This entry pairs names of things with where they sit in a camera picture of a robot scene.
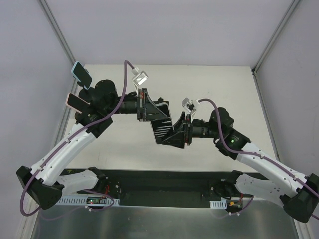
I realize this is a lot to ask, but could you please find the left aluminium frame post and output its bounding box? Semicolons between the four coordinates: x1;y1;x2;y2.
37;0;83;73

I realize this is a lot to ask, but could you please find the white cable duct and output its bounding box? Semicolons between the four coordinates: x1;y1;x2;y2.
56;196;120;207
209;200;227;210

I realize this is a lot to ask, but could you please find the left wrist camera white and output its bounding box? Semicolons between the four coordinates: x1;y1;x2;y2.
132;68;149;92

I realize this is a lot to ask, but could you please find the light blue case phone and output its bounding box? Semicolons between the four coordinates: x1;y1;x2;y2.
71;61;92;90

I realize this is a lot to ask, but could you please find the left white cable duct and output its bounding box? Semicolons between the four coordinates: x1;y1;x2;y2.
56;196;120;207

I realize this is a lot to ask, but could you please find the black stand with brown base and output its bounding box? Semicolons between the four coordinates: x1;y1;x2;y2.
74;112;81;121

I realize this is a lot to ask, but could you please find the right aluminium frame post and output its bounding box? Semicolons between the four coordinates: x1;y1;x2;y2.
251;0;304;73

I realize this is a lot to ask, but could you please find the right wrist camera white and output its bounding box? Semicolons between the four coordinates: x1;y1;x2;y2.
181;98;200;120

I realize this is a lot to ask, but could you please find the pink case phone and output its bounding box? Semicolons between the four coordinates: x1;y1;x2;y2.
65;93;89;113

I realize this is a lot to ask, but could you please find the aluminium frame post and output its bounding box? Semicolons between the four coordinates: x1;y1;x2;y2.
37;0;83;73
251;0;304;73

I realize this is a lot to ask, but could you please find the green case phone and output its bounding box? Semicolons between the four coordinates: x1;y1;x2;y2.
151;101;174;144

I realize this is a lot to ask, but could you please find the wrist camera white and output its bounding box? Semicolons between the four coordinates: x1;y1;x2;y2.
132;68;149;92
181;98;200;120

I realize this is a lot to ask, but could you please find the black round base phone stand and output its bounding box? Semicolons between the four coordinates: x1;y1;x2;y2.
78;87;95;103

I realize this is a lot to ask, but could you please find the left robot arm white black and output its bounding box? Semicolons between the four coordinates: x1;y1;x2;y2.
16;80;170;210

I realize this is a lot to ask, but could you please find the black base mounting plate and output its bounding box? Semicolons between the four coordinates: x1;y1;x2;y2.
62;169;252;209

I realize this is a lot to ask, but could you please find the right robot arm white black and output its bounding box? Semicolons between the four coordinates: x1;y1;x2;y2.
154;107;319;223

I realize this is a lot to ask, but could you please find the black tall corner phone stand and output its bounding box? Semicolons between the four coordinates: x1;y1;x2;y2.
157;97;169;105

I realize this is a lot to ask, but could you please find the right white cable duct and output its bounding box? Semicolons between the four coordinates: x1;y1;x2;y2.
209;200;227;210

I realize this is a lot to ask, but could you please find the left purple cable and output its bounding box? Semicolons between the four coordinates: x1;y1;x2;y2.
19;60;135;218

